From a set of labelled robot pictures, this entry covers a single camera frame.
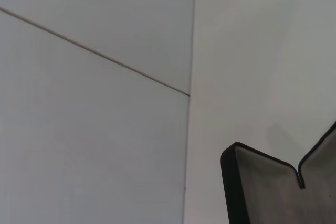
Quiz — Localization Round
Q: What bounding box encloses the black glasses case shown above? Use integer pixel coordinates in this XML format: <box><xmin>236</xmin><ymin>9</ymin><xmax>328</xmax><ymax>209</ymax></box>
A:
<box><xmin>220</xmin><ymin>121</ymin><xmax>336</xmax><ymax>224</ymax></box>

